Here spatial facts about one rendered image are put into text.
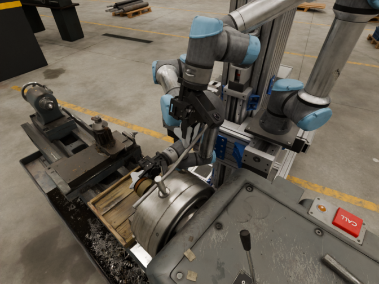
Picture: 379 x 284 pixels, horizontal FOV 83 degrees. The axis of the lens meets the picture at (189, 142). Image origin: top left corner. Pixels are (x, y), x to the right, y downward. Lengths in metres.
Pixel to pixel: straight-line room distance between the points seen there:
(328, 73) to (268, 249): 0.58
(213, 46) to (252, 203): 0.44
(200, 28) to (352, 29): 0.46
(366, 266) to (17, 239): 2.32
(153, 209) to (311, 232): 0.44
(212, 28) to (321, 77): 0.45
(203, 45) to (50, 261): 1.98
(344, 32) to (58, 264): 2.19
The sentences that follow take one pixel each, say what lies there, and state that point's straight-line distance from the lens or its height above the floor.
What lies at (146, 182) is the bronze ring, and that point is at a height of 1.12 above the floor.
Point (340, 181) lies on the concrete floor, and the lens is 2.76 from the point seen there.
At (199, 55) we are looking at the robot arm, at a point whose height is 1.62.
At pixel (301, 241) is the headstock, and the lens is 0.66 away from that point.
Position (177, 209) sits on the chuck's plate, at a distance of 0.67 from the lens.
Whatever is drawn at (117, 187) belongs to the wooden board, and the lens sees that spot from 1.19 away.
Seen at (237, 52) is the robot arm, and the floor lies 1.61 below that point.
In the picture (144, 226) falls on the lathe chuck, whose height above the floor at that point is 1.17.
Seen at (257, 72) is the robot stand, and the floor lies 1.34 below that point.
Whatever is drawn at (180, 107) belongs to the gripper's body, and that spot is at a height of 1.48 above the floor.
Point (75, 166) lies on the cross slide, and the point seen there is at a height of 0.97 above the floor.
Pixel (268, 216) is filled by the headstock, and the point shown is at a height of 1.26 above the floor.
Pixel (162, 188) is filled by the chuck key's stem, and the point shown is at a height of 1.28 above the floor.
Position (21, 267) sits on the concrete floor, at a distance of 2.29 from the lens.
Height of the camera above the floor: 1.81
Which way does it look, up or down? 43 degrees down
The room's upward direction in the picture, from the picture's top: straight up
